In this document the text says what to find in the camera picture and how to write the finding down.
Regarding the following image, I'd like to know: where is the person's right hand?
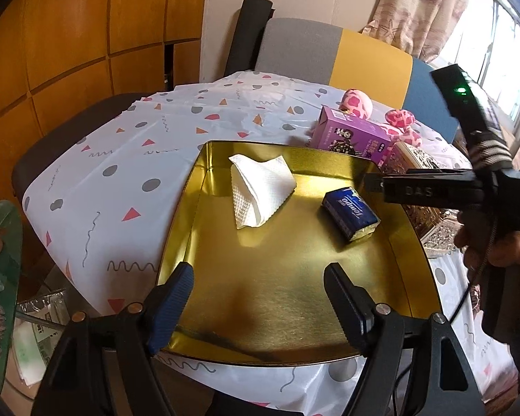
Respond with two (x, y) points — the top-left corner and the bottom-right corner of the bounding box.
(454, 208), (520, 279)

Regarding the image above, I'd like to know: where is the black rolled mat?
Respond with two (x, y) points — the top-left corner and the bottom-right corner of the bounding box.
(224, 0), (275, 78)

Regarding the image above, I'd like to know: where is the beige printed curtain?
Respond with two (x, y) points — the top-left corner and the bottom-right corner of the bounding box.
(362, 0), (475, 63)

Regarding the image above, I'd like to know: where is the white patterned tablecloth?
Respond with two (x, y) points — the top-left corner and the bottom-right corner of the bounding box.
(21, 70), (520, 404)

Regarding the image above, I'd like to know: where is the black cable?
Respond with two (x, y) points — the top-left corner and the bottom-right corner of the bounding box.
(446, 208), (499, 326)

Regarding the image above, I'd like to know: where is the green leaf-shaped plate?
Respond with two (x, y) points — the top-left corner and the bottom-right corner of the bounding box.
(0, 199), (23, 395)

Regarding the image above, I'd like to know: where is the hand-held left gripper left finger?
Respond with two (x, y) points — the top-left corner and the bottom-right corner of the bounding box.
(32, 262), (196, 416)

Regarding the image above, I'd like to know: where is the window with white frame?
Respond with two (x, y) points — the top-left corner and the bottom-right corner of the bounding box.
(433, 0), (520, 139)

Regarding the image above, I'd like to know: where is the blue tissue pack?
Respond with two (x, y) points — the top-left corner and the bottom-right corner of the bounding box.
(321, 186), (381, 242)

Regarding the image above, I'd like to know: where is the dark brown chair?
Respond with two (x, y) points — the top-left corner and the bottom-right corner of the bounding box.
(11, 93), (157, 209)

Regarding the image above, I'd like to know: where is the grey yellow blue chair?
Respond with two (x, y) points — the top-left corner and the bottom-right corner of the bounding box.
(253, 18), (464, 144)

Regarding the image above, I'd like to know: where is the white paper napkin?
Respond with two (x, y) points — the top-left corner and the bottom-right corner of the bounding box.
(229, 154), (297, 229)

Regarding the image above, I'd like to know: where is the purple cardboard box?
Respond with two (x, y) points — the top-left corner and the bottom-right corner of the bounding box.
(310, 105), (397, 169)

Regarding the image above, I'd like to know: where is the green white packet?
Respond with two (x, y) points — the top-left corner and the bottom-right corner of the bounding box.
(13, 288), (72, 386)

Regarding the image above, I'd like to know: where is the gold metal tray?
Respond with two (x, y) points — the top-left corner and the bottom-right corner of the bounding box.
(156, 140), (443, 365)

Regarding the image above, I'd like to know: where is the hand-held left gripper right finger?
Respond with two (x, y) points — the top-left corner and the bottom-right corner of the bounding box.
(324, 263), (482, 416)

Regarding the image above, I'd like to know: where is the pink spotted giraffe plush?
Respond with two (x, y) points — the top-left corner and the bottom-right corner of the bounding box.
(339, 89), (423, 148)

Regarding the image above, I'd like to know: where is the wooden wardrobe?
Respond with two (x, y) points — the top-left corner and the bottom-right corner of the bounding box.
(0, 0), (211, 152)

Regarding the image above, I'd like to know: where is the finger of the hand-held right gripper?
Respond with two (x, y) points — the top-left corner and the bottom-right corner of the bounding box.
(364, 168), (486, 204)

